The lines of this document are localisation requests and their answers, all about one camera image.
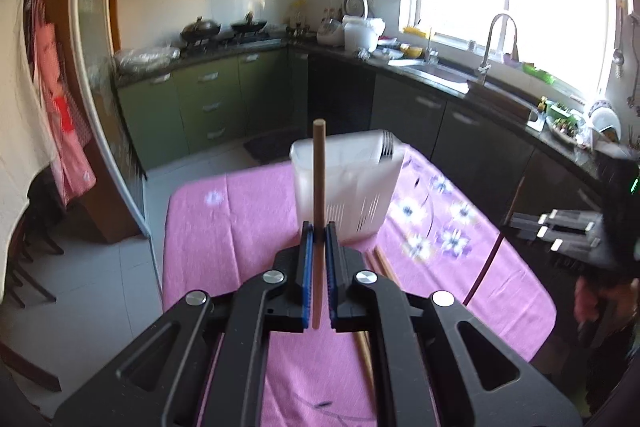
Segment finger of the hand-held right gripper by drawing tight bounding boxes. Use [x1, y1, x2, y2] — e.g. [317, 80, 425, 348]
[535, 229, 604, 258]
[510, 208, 604, 234]

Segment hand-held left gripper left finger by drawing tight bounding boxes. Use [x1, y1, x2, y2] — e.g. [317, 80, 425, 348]
[52, 221, 316, 427]

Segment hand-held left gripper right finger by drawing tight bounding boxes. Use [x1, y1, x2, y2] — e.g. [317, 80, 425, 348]
[324, 221, 583, 427]

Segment brown wooden chopstick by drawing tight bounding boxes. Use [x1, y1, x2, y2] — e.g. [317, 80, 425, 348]
[366, 252, 393, 285]
[356, 332, 376, 403]
[374, 247, 403, 290]

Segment dark wooden chopstick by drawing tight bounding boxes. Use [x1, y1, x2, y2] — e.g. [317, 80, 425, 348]
[462, 177, 526, 308]

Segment light wooden chopstick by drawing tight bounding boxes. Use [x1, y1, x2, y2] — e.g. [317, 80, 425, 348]
[312, 119, 327, 330]

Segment white plastic utensil holder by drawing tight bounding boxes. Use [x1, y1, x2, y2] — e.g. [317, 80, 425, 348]
[290, 129, 405, 244]

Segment person's right hand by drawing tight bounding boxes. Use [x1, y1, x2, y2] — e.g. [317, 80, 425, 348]
[574, 277, 640, 333]

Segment pink floral tablecloth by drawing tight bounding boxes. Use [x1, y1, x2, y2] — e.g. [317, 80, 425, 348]
[162, 144, 557, 427]

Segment plate of food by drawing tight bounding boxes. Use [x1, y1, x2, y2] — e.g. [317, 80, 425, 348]
[545, 112, 586, 142]

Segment white dishes in rack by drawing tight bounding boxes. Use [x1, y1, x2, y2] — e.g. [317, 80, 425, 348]
[585, 99, 623, 152]

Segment dark floor mat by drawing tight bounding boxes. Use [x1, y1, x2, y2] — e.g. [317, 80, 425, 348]
[243, 128, 306, 165]

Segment wooden cutting board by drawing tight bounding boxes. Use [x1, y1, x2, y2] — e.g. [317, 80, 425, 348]
[467, 79, 533, 122]

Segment green container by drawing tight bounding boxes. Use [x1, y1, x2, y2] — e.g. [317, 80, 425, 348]
[521, 63, 556, 86]

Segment hanging metal ladle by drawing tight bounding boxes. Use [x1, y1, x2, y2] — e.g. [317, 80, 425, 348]
[613, 6, 627, 80]

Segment dark lower cabinets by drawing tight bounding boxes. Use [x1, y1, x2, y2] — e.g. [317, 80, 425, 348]
[307, 52, 618, 233]

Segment steel kitchen faucet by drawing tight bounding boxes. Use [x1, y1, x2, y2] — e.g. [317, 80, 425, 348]
[475, 13, 521, 85]

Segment steel kitchen sink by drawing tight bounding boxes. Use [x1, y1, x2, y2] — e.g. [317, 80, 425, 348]
[400, 61, 481, 86]

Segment green lower cabinets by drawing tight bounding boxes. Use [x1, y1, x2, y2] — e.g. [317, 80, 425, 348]
[116, 49, 308, 170]

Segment white rounded container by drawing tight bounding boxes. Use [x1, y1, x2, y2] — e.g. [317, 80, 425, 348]
[316, 19, 346, 46]

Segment white plastic bucket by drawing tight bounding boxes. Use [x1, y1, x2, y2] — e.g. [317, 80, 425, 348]
[342, 15, 386, 52]

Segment gas stove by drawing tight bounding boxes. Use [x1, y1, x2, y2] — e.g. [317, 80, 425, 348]
[180, 32, 283, 56]

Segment row of condiment bottles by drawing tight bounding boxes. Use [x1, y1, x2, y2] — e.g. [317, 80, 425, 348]
[286, 1, 342, 34]

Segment black frying pan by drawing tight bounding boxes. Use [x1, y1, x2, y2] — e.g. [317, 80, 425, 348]
[231, 13, 268, 34]

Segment black wok with lid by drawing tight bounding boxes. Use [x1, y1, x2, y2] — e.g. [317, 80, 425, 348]
[180, 18, 222, 45]

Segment clear plastic bag of vegetables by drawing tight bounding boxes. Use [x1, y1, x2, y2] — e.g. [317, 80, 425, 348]
[114, 47, 181, 75]

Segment silver rice cooker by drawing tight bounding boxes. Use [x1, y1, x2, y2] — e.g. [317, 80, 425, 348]
[342, 0, 370, 20]

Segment dark wooden chairs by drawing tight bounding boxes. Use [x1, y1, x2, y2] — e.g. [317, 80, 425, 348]
[0, 167, 66, 393]

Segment red checked apron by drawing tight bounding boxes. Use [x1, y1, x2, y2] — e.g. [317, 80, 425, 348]
[27, 0, 97, 208]

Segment sliding glass door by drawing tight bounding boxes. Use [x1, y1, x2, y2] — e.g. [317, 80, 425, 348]
[70, 0, 153, 240]

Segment white hanging cloth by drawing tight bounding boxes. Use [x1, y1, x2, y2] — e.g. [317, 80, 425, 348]
[0, 0, 58, 253]

